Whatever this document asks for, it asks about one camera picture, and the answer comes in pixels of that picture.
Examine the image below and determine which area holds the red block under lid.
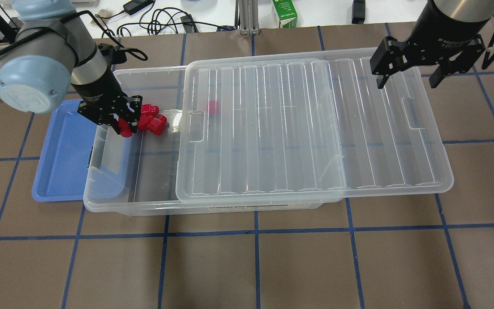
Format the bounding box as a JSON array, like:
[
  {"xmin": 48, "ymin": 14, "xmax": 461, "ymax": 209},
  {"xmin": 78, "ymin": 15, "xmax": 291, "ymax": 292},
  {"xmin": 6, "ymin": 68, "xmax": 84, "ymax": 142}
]
[{"xmin": 207, "ymin": 100, "xmax": 221, "ymax": 117}]

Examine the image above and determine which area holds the black power adapter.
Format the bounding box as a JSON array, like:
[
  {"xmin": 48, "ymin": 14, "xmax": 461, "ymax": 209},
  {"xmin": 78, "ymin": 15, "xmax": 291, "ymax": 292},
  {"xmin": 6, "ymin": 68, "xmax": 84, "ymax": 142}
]
[{"xmin": 122, "ymin": 0, "xmax": 155, "ymax": 15}]

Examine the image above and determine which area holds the clear plastic storage box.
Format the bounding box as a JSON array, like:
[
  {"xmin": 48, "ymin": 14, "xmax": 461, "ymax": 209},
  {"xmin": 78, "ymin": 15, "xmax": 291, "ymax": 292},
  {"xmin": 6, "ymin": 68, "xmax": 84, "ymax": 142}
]
[{"xmin": 84, "ymin": 58, "xmax": 346, "ymax": 216}]

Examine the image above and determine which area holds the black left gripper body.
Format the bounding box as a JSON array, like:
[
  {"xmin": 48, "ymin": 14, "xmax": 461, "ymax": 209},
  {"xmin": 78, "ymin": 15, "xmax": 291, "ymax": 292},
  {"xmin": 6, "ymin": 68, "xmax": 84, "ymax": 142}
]
[{"xmin": 72, "ymin": 69, "xmax": 142, "ymax": 125}]

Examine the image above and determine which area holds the aluminium frame post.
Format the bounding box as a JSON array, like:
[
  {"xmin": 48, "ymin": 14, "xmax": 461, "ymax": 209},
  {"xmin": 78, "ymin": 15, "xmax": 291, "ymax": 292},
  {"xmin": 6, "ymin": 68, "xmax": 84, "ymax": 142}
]
[{"xmin": 235, "ymin": 0, "xmax": 259, "ymax": 35}]

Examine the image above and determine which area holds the clear plastic box lid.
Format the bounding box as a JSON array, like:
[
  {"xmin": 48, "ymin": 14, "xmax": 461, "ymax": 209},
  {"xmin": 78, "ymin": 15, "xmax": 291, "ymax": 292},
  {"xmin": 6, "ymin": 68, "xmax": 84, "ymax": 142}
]
[{"xmin": 176, "ymin": 48, "xmax": 454, "ymax": 206}]

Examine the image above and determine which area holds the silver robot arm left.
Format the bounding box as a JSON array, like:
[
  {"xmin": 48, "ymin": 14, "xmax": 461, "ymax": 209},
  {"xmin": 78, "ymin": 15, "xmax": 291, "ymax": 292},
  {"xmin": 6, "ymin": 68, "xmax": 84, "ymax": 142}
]
[{"xmin": 0, "ymin": 0, "xmax": 147, "ymax": 137}]

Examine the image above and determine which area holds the red block single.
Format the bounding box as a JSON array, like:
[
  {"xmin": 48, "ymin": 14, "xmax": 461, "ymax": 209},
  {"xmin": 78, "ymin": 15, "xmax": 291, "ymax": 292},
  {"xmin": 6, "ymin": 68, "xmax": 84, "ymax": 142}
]
[{"xmin": 118, "ymin": 118, "xmax": 133, "ymax": 138}]

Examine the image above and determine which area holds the green white small box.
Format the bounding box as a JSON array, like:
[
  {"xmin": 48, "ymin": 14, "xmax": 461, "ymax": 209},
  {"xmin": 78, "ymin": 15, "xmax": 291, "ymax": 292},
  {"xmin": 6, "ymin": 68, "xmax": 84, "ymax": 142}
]
[{"xmin": 271, "ymin": 0, "xmax": 298, "ymax": 29}]

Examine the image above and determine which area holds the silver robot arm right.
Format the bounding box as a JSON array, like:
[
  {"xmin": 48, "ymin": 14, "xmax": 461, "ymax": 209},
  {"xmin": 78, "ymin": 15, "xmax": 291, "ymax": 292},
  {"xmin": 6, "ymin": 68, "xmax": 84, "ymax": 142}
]
[{"xmin": 369, "ymin": 0, "xmax": 494, "ymax": 89}]

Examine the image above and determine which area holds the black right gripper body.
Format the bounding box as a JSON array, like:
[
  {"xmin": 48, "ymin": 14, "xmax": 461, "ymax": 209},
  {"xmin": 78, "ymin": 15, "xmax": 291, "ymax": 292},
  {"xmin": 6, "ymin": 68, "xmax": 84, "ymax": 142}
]
[{"xmin": 369, "ymin": 2, "xmax": 486, "ymax": 77}]

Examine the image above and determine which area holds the red block in pile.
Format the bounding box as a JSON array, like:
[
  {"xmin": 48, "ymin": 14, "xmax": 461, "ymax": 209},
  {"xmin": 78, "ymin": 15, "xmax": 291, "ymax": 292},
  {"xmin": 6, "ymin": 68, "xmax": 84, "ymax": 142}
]
[
  {"xmin": 141, "ymin": 104, "xmax": 160, "ymax": 117},
  {"xmin": 138, "ymin": 114, "xmax": 155, "ymax": 132},
  {"xmin": 147, "ymin": 114, "xmax": 167, "ymax": 136}
]

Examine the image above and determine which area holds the black cable bundle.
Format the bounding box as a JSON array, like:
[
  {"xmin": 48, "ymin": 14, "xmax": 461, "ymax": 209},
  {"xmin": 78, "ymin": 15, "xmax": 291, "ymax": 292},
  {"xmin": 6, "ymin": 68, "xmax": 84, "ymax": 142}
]
[{"xmin": 116, "ymin": 8, "xmax": 230, "ymax": 37}]

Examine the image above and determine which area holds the blue plastic tray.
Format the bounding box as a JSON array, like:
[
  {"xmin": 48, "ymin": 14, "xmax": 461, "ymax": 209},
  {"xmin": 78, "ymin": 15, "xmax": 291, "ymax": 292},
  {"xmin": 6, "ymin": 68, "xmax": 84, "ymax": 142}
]
[{"xmin": 32, "ymin": 99, "xmax": 132, "ymax": 202}]

